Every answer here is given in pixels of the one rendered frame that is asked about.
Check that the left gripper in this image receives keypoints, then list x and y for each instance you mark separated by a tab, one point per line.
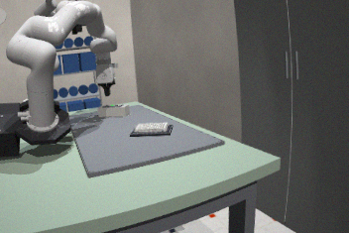
77	29

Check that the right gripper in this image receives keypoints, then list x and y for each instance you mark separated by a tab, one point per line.
105	74

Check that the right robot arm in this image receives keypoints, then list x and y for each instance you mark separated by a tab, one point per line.
33	46

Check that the grey operator panel with four keys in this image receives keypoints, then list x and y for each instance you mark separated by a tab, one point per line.
113	110

